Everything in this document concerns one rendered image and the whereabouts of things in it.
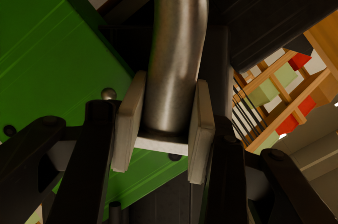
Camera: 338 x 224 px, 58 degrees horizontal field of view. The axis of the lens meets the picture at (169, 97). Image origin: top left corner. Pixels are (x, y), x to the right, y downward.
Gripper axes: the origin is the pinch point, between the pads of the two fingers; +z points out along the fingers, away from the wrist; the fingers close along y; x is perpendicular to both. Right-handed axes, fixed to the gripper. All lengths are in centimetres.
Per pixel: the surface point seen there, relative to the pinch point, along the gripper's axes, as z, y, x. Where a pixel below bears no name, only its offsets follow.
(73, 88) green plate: 4.5, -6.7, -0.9
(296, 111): 304, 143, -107
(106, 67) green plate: 4.5, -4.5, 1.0
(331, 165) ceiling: 587, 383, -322
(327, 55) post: 73, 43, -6
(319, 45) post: 74, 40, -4
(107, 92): 4.1, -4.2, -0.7
